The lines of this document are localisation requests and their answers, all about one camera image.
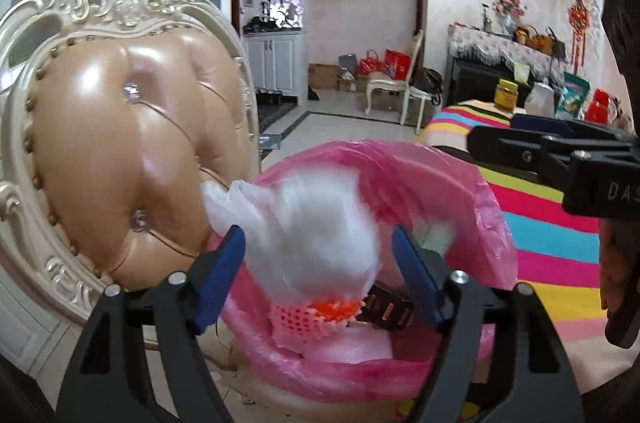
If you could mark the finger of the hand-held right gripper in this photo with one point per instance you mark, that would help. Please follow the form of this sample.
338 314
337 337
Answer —
560 125
515 148

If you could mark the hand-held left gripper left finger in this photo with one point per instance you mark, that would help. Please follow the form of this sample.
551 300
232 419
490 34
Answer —
220 278

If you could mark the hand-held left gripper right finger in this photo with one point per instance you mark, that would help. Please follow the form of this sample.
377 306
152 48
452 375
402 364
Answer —
417 283

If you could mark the pink-lined trash bin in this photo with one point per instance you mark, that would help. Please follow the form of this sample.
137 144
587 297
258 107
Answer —
440 183

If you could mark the white plastic bag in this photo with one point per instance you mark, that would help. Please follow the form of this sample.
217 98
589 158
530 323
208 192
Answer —
310 233

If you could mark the person's right hand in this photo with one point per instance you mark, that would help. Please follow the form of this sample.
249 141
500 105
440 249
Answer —
612 258

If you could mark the white plastic jug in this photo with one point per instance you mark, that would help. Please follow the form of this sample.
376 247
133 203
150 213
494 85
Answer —
540 100

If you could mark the green and white snack bag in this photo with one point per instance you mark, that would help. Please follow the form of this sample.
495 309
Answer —
572 95

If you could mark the black carton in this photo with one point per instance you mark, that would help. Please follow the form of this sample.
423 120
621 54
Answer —
387 308

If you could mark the red packet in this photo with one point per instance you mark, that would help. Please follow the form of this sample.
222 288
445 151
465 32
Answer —
602 105

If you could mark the yellow-lidded jar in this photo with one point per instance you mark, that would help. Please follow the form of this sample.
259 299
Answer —
506 95

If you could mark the pale green bag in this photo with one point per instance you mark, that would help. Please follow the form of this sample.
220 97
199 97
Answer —
523 73

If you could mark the striped colourful tablecloth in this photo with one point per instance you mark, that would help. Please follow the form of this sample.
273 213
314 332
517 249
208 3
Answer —
540 228

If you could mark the black piano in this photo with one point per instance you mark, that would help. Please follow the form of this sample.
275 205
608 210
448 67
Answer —
475 80

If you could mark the black handbag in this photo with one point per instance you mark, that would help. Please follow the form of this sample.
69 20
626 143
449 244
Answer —
556 45

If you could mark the brown handbag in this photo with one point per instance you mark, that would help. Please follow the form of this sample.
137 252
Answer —
541 44

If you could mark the orange plastic piece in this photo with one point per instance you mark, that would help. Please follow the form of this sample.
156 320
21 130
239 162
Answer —
335 307

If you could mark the pink foam net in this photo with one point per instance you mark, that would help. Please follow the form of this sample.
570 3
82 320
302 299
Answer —
300 323

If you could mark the yellow basket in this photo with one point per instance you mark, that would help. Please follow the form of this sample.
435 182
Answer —
525 38

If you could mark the dark handbag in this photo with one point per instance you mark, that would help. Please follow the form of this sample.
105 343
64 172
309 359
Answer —
430 85

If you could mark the lace-trimmed floral cloth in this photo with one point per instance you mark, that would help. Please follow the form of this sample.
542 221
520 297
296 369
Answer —
490 43

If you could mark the vase of pink flowers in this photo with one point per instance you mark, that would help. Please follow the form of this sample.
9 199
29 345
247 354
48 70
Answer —
509 5

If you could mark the white dining chair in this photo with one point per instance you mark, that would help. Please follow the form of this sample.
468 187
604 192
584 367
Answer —
385 85

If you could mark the large red gift bag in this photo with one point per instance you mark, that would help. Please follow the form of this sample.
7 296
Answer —
397 64

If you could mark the grey packet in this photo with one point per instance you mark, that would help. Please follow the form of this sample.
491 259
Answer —
270 141

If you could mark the ornate beige leather chair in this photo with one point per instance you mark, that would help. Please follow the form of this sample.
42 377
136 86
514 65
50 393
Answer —
125 143

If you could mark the small red gift bag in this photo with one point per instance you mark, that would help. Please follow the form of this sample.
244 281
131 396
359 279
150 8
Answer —
371 64

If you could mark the dark doormat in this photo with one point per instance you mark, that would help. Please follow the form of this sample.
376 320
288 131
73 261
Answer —
275 115

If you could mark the grey shopping bag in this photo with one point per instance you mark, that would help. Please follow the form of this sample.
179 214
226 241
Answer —
348 64

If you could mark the row of dark shoes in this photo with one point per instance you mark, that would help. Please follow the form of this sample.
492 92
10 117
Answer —
268 95

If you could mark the large cardboard box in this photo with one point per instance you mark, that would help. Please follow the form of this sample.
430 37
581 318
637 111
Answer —
322 76

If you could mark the low white cabinet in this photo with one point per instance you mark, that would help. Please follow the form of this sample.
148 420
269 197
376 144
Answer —
275 63

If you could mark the dark clutter on cabinet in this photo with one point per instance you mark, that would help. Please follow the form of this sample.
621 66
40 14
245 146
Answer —
260 24

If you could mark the red knot wall hanging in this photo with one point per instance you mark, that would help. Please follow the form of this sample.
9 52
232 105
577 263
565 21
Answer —
581 23

